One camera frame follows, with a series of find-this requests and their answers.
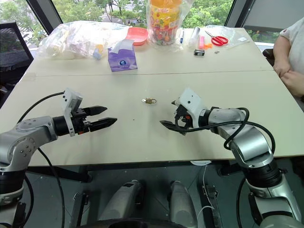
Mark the person's bare hand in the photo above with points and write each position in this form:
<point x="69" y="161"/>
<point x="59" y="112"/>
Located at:
<point x="282" y="71"/>

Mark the blue and white pen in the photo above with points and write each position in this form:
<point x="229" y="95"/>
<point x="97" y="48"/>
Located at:
<point x="181" y="36"/>

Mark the small orange plastic piece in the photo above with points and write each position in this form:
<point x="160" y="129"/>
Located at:
<point x="208" y="46"/>

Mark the clear plastic tube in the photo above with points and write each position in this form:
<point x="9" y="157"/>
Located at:
<point x="194" y="35"/>

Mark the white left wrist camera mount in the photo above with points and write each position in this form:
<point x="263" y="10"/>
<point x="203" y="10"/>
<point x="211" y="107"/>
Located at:
<point x="70" y="99"/>

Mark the dark window frame pillar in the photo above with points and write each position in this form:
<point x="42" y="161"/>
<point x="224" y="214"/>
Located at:
<point x="240" y="13"/>
<point x="45" y="14"/>

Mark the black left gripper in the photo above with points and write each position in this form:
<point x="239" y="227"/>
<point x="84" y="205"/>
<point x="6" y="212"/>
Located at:
<point x="79" y="123"/>

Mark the black table frame bar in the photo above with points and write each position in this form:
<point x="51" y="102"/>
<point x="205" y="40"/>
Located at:
<point x="59" y="174"/>

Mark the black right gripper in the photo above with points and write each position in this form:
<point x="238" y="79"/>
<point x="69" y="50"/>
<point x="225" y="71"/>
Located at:
<point x="181" y="116"/>

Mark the person in white shirt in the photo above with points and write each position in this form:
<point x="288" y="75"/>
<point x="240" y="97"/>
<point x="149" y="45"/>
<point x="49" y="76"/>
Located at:
<point x="295" y="47"/>

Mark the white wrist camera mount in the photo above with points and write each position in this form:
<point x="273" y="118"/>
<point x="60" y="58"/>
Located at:
<point x="191" y="101"/>
<point x="70" y="99"/>

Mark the colourful jar in plastic bag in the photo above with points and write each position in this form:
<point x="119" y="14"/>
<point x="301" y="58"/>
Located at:
<point x="164" y="23"/>

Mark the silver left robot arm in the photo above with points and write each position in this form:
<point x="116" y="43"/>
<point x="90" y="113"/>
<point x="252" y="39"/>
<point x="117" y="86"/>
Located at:
<point x="23" y="135"/>

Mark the small black box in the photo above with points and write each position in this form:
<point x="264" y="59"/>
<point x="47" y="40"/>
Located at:
<point x="199" y="53"/>

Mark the silver rounded robot leg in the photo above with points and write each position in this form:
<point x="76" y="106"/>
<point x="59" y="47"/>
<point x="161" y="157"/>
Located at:
<point x="121" y="204"/>
<point x="181" y="204"/>

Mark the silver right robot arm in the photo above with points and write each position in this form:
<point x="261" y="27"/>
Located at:
<point x="249" y="140"/>

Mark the flat clear plastic bag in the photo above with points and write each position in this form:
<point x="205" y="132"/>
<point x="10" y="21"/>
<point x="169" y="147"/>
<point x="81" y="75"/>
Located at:
<point x="237" y="35"/>

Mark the clear plastic bag of goods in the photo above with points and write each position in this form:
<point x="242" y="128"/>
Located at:
<point x="76" y="40"/>

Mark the black chair behind person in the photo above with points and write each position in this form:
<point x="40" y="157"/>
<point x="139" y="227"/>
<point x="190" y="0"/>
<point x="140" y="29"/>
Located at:
<point x="268" y="57"/>

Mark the pink plastic tray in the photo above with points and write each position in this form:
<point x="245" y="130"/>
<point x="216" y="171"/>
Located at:
<point x="137" y="35"/>

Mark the white round disc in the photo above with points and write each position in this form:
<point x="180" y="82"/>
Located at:
<point x="200" y="163"/>

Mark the small brass padlock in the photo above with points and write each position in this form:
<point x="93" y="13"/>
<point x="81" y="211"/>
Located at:
<point x="151" y="101"/>

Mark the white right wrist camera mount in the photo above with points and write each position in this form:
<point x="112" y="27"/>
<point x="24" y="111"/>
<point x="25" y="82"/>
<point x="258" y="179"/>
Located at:
<point x="191" y="101"/>

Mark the black metal stand strut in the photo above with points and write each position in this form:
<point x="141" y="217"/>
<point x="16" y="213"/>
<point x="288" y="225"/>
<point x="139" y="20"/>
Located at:
<point x="79" y="209"/>
<point x="212" y="204"/>

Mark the pink plastic strip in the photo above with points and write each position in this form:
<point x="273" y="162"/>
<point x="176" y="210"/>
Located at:
<point x="202" y="42"/>

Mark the black mesh office chair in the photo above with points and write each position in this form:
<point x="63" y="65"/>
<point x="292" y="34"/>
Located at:
<point x="12" y="50"/>

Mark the purple tissue box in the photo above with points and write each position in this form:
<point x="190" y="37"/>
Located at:
<point x="122" y="59"/>

